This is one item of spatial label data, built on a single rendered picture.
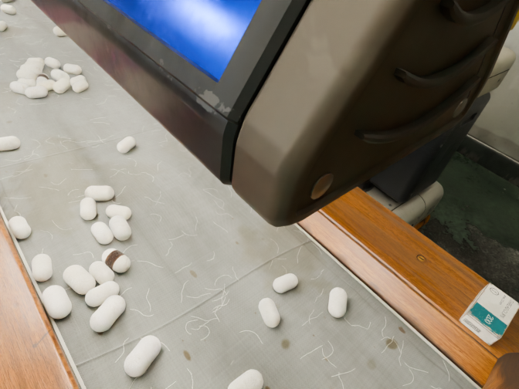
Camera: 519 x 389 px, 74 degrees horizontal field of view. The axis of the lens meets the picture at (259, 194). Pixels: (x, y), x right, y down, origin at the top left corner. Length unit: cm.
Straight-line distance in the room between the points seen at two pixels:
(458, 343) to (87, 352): 38
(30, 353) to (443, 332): 40
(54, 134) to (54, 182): 12
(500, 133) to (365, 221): 190
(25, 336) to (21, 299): 4
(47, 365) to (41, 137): 38
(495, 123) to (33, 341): 226
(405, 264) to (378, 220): 7
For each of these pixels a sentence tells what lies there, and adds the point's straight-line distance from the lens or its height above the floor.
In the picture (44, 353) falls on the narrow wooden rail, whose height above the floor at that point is 76.
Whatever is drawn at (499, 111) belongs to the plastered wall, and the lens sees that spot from 232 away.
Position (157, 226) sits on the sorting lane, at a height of 74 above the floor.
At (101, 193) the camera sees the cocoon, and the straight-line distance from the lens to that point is 49.
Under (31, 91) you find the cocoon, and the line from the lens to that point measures 74.
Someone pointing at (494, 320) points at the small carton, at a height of 79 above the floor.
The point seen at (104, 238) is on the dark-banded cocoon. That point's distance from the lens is 44.
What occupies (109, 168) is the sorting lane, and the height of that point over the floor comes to 74.
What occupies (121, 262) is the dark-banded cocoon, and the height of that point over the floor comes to 76.
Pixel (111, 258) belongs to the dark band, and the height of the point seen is 76.
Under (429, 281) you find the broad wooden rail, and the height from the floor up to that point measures 76.
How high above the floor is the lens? 109
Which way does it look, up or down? 43 degrees down
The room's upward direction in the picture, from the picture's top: 11 degrees clockwise
